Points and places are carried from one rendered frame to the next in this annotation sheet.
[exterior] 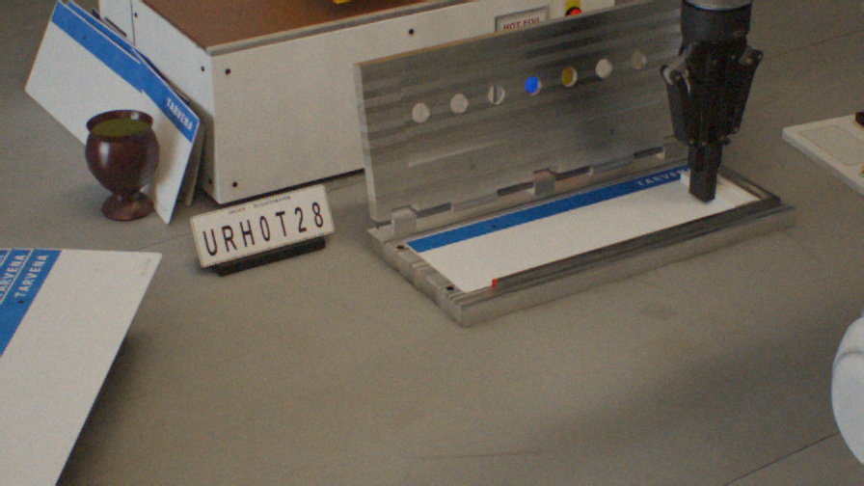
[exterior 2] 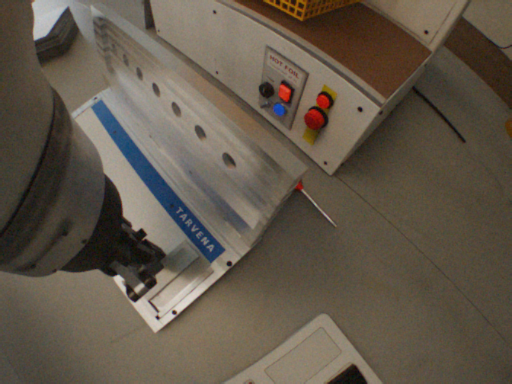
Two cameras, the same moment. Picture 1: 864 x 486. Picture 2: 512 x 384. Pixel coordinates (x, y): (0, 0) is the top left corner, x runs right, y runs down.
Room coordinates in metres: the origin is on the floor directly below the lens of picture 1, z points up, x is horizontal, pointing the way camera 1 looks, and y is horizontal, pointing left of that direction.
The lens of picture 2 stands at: (1.92, -0.36, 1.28)
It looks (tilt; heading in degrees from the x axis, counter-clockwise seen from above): 68 degrees down; 66
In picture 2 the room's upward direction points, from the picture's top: 12 degrees clockwise
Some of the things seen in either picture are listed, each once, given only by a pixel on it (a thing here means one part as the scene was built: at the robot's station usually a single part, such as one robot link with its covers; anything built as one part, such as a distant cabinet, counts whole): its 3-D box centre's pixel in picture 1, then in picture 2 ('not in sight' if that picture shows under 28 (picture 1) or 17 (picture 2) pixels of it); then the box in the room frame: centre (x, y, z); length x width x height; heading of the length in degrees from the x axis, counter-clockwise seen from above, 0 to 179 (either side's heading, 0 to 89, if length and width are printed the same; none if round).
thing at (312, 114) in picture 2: not in sight; (315, 119); (2.07, -0.16, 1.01); 0.03 x 0.02 x 0.03; 121
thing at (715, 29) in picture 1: (714, 38); (85, 223); (1.82, -0.29, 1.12); 0.08 x 0.07 x 0.09; 121
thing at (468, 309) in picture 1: (583, 221); (123, 180); (1.77, -0.16, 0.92); 0.44 x 0.21 x 0.04; 121
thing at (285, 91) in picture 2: not in sight; (284, 93); (2.05, -0.11, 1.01); 0.02 x 0.01 x 0.03; 121
